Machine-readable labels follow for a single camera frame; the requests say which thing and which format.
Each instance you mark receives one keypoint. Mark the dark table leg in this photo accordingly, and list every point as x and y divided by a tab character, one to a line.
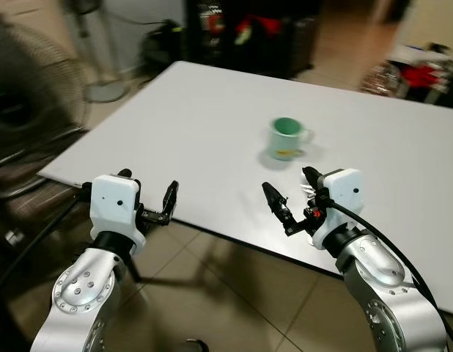
134	270

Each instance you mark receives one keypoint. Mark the red cloth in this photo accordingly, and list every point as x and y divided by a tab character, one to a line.
421	75

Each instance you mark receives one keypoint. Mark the grey pedestal fan stand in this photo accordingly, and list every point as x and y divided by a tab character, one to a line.
107	91

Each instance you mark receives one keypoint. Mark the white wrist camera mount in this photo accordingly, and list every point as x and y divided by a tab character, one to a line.
344	194
113	202

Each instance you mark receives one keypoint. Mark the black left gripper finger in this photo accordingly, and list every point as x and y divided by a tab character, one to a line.
124	174
170	199

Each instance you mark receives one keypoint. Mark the green ceramic mug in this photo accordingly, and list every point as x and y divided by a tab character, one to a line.
285	143

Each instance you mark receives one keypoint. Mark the white folding chair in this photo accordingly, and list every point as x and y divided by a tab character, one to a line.
406	53

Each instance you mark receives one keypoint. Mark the black bag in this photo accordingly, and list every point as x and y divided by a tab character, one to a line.
164	51

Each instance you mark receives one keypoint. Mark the black shelf unit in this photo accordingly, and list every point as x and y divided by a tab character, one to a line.
285	44

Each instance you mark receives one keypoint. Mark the red white hanging tag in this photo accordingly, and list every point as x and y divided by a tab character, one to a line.
212	20

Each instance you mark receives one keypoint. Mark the red green fabric item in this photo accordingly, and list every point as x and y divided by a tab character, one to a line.
259	28

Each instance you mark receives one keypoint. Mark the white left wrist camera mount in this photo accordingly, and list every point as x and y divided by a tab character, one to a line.
113	202

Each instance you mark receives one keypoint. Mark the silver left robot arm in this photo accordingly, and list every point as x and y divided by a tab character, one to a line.
80	293

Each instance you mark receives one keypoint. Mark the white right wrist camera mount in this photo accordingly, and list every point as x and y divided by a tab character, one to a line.
344	194

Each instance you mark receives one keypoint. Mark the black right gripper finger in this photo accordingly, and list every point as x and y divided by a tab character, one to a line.
274	202
310	177

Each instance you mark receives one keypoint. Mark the patterned brown bag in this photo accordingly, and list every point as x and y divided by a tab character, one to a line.
380	79

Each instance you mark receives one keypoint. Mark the black mesh fan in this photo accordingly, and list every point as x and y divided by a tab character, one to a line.
28	95

